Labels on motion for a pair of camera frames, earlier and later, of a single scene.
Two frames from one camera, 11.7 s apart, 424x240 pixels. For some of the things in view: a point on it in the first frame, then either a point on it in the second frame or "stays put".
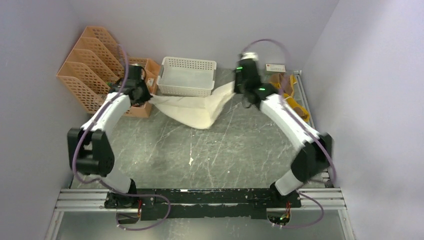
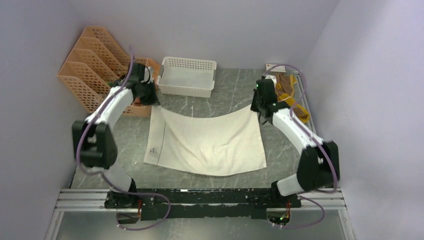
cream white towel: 200,112 → 222,145
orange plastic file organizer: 96,64 stays put
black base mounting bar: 202,204 stays put
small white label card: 275,67 stays put
